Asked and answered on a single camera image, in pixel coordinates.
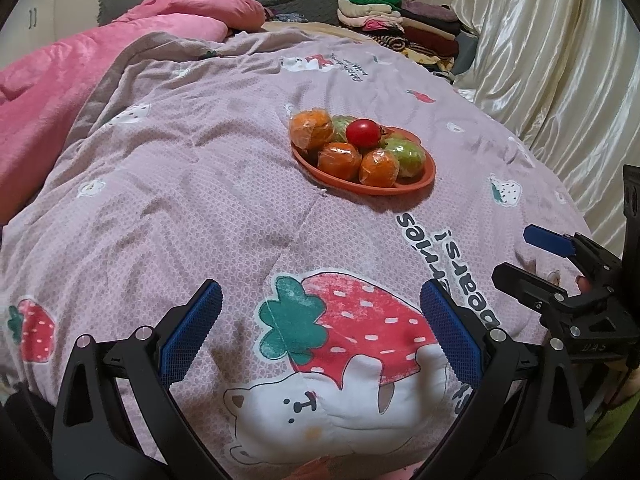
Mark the white wardrobe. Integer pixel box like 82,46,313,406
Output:
0,0,108,61

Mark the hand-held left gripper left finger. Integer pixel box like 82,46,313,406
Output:
51,279,223,480

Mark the pile of folded clothes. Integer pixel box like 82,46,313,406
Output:
336,0,478,73

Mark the pink quilt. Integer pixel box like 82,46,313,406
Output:
0,0,266,226

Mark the strawberry printed pink blanket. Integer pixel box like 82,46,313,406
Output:
0,30,593,480

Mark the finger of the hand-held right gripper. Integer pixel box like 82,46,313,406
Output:
491,261,596,328
522,225,623,291

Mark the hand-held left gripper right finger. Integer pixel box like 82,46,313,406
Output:
420,279,588,480

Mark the plastic-wrapped orange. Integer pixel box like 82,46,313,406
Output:
358,149,399,187
289,108,334,152
316,141,362,181

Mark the plastic-wrapped green citrus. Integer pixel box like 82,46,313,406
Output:
382,137,427,179
330,115,361,143

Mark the orange plastic plate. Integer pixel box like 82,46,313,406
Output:
290,125,437,196

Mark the person's right forearm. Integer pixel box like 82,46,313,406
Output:
582,360,640,461

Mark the cream satin curtain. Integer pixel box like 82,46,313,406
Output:
447,0,640,251

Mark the red tomato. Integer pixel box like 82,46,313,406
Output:
346,118,385,149

